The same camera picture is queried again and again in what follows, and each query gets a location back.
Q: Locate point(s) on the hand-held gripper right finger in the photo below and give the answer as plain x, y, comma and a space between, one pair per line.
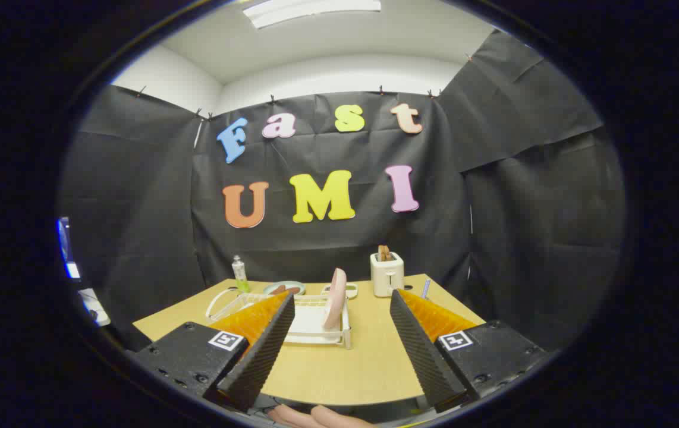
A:
420, 351

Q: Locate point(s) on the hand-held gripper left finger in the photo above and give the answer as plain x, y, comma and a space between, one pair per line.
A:
265, 351

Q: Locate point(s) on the pink plate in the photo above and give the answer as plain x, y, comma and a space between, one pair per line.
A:
335, 297

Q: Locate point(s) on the pale green plate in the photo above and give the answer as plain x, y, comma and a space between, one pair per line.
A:
286, 287

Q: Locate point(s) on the white divided dish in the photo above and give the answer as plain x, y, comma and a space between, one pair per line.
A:
352, 291

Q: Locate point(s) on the white drip tray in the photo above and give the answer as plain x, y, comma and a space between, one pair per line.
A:
310, 324

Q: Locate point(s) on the clear bottle with green liquid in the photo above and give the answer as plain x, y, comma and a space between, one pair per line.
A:
240, 274

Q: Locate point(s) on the cream toaster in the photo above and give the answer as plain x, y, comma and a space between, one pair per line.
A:
387, 276

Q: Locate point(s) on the ceiling light panel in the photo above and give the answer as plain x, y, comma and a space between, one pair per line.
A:
310, 9

